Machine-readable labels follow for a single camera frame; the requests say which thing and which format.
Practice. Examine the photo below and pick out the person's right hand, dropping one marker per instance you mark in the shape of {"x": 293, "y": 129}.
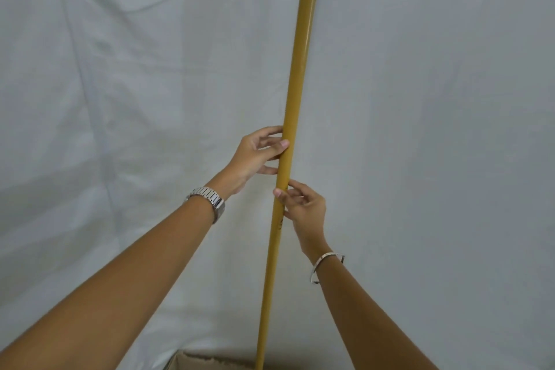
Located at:
{"x": 310, "y": 218}

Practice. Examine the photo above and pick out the person's left hand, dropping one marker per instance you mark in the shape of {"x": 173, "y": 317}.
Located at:
{"x": 247, "y": 157}

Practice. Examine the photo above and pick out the yellow long pole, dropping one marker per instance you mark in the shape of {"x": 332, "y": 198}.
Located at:
{"x": 299, "y": 57}

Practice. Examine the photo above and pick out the person's left forearm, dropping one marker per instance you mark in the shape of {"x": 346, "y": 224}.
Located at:
{"x": 130, "y": 278}

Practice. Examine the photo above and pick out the person's right forearm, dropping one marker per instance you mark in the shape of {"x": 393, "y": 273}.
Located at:
{"x": 368, "y": 326}

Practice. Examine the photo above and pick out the silver metal wristwatch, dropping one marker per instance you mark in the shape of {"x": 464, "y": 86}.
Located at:
{"x": 210, "y": 198}

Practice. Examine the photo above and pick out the white cloth sheet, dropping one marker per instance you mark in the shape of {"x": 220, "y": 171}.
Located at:
{"x": 433, "y": 122}

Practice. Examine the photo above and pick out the brown cardboard sheet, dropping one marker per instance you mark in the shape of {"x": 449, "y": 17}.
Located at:
{"x": 204, "y": 363}

